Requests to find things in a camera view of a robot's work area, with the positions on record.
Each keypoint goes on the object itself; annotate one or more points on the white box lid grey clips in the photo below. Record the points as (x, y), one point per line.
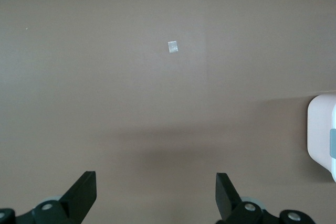
(334, 119)

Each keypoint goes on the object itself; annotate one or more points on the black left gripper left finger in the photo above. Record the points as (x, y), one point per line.
(84, 190)

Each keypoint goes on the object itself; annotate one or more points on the small square tape piece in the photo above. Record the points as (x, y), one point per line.
(172, 47)

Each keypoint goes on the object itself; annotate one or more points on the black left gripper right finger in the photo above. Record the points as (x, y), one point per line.
(225, 195)

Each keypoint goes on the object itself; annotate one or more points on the pale pink box base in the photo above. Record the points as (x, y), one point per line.
(317, 134)

